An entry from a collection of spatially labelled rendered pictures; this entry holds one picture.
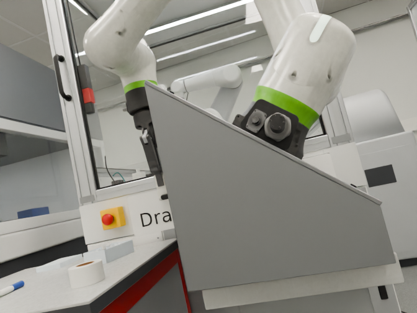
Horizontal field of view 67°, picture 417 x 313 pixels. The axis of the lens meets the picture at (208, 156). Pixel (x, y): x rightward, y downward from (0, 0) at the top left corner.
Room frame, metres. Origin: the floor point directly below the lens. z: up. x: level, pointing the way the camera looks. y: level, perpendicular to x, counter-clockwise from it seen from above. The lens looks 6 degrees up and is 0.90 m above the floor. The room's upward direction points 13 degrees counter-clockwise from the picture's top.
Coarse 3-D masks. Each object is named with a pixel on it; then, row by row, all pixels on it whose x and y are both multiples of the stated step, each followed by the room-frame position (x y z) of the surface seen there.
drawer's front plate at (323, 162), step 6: (312, 156) 1.05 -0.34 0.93; (318, 156) 1.04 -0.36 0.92; (324, 156) 1.04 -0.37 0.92; (330, 156) 1.04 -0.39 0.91; (312, 162) 1.05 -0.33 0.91; (318, 162) 1.04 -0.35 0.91; (324, 162) 1.04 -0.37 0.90; (330, 162) 1.04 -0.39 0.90; (318, 168) 1.04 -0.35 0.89; (324, 168) 1.04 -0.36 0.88; (330, 168) 1.04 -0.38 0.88; (330, 174) 1.04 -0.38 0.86
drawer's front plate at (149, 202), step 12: (156, 192) 0.86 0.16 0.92; (132, 204) 0.87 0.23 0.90; (144, 204) 0.86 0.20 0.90; (156, 204) 0.86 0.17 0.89; (168, 204) 0.85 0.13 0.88; (132, 216) 0.87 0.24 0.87; (144, 216) 0.86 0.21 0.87; (168, 216) 0.85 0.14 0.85; (144, 228) 0.86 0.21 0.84; (156, 228) 0.86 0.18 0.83; (168, 228) 0.85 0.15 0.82
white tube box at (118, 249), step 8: (128, 240) 1.02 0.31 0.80; (96, 248) 0.98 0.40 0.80; (112, 248) 0.93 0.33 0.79; (120, 248) 0.96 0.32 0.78; (128, 248) 0.99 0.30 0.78; (88, 256) 0.93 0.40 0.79; (96, 256) 0.91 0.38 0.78; (104, 256) 0.90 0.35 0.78; (112, 256) 0.93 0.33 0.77; (120, 256) 0.95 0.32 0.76
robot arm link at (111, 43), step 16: (128, 0) 0.63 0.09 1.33; (144, 0) 0.63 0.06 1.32; (160, 0) 0.65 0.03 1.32; (112, 16) 0.64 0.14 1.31; (128, 16) 0.64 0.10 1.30; (144, 16) 0.65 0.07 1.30; (96, 32) 0.65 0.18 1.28; (112, 32) 0.65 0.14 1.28; (128, 32) 0.66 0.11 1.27; (144, 32) 0.69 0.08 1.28; (96, 48) 0.66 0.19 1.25; (112, 48) 0.66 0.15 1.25; (128, 48) 0.68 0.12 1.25; (96, 64) 0.69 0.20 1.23; (112, 64) 0.69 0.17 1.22; (128, 64) 0.73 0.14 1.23
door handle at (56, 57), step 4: (56, 56) 1.15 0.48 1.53; (60, 56) 1.17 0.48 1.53; (56, 60) 1.14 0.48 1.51; (60, 60) 1.18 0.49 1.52; (56, 64) 1.14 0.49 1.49; (56, 68) 1.14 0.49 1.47; (56, 72) 1.14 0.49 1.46; (56, 76) 1.14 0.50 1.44; (60, 76) 1.15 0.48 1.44; (60, 80) 1.14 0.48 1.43; (60, 84) 1.14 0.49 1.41; (60, 88) 1.14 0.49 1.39; (60, 92) 1.14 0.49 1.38; (64, 92) 1.15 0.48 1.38; (64, 96) 1.16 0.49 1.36; (68, 96) 1.18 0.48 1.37; (68, 100) 1.18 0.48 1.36
